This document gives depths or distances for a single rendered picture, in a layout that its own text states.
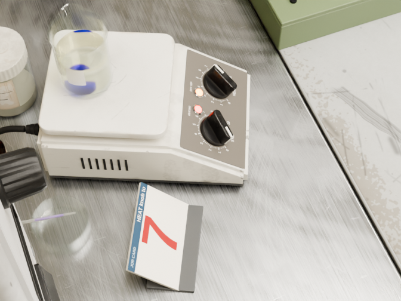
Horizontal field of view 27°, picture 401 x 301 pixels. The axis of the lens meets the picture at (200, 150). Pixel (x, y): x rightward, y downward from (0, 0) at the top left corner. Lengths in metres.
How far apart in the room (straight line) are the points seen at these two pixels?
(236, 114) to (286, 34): 0.13
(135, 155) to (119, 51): 0.11
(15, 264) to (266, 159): 0.65
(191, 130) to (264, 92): 0.13
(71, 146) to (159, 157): 0.08
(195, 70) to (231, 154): 0.09
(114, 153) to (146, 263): 0.11
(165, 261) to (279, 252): 0.11
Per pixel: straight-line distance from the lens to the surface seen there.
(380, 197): 0.85
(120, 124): 0.77
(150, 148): 0.78
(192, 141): 0.79
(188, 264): 0.79
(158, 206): 0.79
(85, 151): 0.79
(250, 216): 0.82
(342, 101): 0.90
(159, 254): 0.78
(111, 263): 0.80
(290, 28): 0.91
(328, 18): 0.93
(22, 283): 0.23
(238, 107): 0.84
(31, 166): 0.24
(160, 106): 0.78
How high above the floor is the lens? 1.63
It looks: 58 degrees down
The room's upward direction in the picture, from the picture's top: straight up
